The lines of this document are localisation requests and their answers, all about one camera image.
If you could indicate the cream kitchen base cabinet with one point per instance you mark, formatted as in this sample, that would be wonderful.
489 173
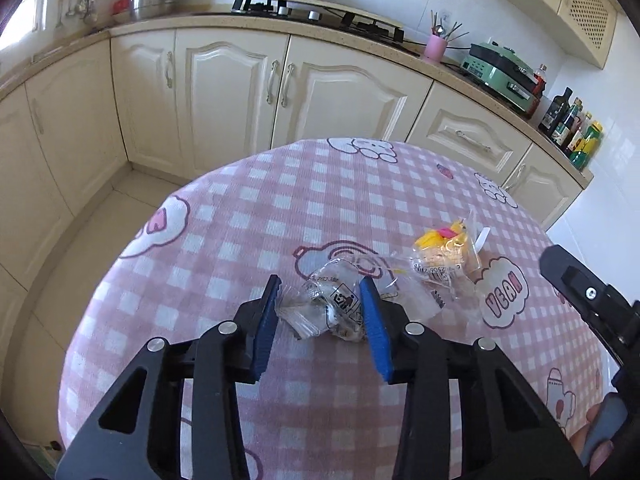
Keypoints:
225 85

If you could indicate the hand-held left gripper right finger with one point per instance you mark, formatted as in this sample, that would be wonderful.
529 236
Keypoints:
377 330

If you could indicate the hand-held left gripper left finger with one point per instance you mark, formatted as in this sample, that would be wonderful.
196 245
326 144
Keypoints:
265 330

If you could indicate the dark green glass bottle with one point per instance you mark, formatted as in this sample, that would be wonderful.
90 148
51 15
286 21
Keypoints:
554 115

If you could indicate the pink utensil holder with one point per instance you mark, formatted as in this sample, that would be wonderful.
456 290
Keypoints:
436 46

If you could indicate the beige stone countertop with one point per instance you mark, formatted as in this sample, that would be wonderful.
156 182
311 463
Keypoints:
175 21

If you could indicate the person's right hand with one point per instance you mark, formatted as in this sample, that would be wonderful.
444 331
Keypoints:
602 460

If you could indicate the red bowl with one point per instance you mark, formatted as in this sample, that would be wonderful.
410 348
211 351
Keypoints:
121 7

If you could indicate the yellow snack bag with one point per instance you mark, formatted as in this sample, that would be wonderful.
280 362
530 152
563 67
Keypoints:
440 250

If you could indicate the green electric cooker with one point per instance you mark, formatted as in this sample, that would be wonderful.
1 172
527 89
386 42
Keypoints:
500 75

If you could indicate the pink checkered tablecloth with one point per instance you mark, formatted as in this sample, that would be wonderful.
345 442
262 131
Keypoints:
250 210

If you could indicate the red cap bottle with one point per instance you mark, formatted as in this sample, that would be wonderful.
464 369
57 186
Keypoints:
540 80

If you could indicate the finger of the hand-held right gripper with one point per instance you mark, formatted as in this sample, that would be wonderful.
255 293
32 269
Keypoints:
595 300

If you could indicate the yellow green bottle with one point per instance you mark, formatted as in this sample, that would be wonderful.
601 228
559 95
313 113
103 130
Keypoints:
589 145

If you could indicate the clear wrapper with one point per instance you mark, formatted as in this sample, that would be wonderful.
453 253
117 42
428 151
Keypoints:
325 305

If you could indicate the black gas stove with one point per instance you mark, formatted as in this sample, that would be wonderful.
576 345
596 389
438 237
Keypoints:
310 10

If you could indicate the dark sauce bottle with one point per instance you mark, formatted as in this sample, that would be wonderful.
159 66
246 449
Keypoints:
570 127

